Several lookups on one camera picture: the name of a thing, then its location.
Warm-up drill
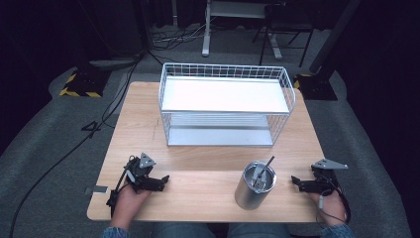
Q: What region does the person's left leg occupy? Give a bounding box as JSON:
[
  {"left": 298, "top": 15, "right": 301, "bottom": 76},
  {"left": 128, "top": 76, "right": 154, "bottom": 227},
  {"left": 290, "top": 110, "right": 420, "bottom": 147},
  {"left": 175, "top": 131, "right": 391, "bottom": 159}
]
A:
[{"left": 151, "top": 222, "right": 210, "bottom": 238}]

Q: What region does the grey drinking straw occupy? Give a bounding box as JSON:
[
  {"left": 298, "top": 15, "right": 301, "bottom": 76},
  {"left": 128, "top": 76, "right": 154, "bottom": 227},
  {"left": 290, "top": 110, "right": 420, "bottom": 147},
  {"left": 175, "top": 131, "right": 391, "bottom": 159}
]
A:
[{"left": 257, "top": 155, "right": 276, "bottom": 181}]

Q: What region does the bundle of floor cables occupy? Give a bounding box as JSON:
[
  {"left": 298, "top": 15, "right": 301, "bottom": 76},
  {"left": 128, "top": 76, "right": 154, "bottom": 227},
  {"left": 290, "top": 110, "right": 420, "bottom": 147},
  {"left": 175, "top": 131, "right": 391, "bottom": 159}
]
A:
[{"left": 150, "top": 19, "right": 216, "bottom": 53}]

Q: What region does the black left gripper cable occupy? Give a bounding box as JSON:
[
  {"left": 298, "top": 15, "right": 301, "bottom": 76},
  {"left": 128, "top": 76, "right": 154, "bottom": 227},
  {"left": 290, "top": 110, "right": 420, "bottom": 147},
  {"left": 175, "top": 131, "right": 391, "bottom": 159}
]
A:
[{"left": 105, "top": 157, "right": 137, "bottom": 219}]

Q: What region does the person's leg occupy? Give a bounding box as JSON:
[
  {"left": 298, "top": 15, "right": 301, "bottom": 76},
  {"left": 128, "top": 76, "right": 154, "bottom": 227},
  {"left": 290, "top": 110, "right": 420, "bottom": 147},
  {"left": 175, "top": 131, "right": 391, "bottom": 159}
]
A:
[
  {"left": 227, "top": 222, "right": 292, "bottom": 238},
  {"left": 151, "top": 222, "right": 210, "bottom": 238}
]

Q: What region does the steel tumbler cup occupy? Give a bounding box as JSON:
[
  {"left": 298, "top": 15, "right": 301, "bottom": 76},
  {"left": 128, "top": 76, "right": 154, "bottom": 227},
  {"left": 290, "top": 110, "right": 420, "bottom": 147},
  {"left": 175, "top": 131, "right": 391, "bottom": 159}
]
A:
[{"left": 234, "top": 160, "right": 278, "bottom": 211}]

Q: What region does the long black floor cable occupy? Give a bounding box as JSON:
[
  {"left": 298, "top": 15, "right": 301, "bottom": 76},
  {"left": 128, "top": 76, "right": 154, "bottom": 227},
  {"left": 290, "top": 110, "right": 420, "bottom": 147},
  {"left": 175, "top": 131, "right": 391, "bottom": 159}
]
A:
[{"left": 8, "top": 53, "right": 147, "bottom": 238}]

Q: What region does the person's right hand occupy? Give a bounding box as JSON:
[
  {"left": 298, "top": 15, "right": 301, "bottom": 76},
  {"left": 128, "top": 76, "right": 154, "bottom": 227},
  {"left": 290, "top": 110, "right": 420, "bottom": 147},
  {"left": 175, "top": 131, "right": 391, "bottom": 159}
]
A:
[{"left": 308, "top": 189, "right": 349, "bottom": 228}]

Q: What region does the dark slanted stand pole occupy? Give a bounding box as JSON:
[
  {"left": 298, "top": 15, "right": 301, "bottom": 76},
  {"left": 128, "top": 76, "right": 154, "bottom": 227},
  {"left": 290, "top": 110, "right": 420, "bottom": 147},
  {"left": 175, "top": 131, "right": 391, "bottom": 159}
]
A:
[{"left": 308, "top": 0, "right": 363, "bottom": 74}]

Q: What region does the person's right leg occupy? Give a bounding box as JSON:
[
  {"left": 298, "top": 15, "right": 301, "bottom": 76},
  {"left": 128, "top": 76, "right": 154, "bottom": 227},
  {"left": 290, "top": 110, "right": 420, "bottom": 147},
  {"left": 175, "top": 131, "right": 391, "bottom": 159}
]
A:
[{"left": 227, "top": 222, "right": 292, "bottom": 238}]

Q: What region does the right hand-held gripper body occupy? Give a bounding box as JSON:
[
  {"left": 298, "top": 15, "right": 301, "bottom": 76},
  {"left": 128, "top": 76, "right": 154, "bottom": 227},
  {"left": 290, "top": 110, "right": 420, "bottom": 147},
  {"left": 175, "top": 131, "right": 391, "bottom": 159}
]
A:
[{"left": 298, "top": 158, "right": 349, "bottom": 196}]

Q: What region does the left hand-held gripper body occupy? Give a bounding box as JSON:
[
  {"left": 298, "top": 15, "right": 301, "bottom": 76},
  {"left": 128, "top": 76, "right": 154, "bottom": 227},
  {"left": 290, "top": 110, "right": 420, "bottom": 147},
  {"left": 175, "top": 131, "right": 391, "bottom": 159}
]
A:
[{"left": 123, "top": 152, "right": 165, "bottom": 193}]

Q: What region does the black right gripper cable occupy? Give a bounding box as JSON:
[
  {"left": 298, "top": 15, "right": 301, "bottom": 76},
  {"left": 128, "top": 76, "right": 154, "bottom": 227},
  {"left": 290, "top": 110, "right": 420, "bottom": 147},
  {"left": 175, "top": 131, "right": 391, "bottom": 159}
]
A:
[{"left": 315, "top": 174, "right": 353, "bottom": 230}]

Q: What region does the black yellow striped stand base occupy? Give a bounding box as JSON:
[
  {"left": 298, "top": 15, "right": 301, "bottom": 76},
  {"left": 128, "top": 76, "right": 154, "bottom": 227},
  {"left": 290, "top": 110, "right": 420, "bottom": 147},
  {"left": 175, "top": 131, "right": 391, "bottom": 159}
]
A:
[
  {"left": 293, "top": 72, "right": 339, "bottom": 101},
  {"left": 58, "top": 66, "right": 112, "bottom": 99}
]

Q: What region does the white wire shelf rack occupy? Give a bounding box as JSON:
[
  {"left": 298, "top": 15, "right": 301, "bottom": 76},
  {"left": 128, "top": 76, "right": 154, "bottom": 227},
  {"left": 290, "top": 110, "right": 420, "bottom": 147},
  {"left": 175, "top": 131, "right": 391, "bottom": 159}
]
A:
[{"left": 157, "top": 61, "right": 297, "bottom": 148}]

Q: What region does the person's left hand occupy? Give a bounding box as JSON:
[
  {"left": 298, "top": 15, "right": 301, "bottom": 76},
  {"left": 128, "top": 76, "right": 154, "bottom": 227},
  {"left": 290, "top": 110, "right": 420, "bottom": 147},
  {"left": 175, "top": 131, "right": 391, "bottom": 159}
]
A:
[{"left": 110, "top": 183, "right": 154, "bottom": 230}]

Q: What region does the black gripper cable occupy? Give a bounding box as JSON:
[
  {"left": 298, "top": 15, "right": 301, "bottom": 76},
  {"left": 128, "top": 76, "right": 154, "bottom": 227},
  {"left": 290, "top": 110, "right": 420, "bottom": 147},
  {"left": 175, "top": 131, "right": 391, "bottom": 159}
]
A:
[
  {"left": 315, "top": 174, "right": 353, "bottom": 230},
  {"left": 105, "top": 157, "right": 137, "bottom": 219}
]

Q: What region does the white desk frame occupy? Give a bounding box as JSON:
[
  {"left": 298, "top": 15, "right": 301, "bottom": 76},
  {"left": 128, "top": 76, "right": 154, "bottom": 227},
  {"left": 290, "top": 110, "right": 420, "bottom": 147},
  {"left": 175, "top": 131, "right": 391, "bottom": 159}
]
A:
[{"left": 201, "top": 0, "right": 284, "bottom": 60}]

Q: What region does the black chair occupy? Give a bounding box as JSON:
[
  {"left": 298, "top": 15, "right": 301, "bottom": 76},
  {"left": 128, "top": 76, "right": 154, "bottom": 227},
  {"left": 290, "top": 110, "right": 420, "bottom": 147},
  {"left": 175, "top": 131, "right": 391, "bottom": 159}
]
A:
[{"left": 252, "top": 2, "right": 315, "bottom": 68}]

